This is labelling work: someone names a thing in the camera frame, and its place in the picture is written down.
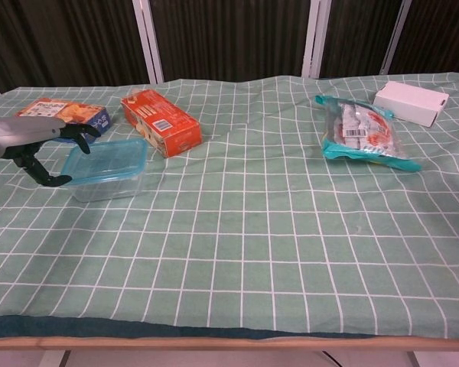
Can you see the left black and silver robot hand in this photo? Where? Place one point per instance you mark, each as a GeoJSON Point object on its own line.
{"type": "Point", "coordinates": [19, 134]}

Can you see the teal plastic lid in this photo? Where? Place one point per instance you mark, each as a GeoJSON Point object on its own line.
{"type": "Point", "coordinates": [107, 160]}

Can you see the orange and blue cookie box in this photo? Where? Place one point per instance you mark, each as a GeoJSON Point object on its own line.
{"type": "Point", "coordinates": [76, 112]}

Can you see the clear plastic container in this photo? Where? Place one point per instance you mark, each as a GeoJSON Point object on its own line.
{"type": "Point", "coordinates": [107, 190]}

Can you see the white cardboard box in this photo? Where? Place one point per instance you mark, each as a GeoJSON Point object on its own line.
{"type": "Point", "coordinates": [409, 101]}

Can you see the dark slatted partition panel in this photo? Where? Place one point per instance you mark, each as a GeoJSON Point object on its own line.
{"type": "Point", "coordinates": [229, 38]}
{"type": "Point", "coordinates": [355, 34]}
{"type": "Point", "coordinates": [61, 38]}
{"type": "Point", "coordinates": [440, 34]}

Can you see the orange snack carton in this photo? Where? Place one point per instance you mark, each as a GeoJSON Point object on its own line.
{"type": "Point", "coordinates": [164, 122]}

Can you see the dark teal table underlay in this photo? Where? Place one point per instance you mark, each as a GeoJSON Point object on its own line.
{"type": "Point", "coordinates": [99, 329]}

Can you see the green checked tablecloth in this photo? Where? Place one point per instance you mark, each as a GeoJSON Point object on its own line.
{"type": "Point", "coordinates": [233, 237]}

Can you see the teal snack bag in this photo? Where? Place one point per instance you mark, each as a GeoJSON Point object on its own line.
{"type": "Point", "coordinates": [363, 134]}

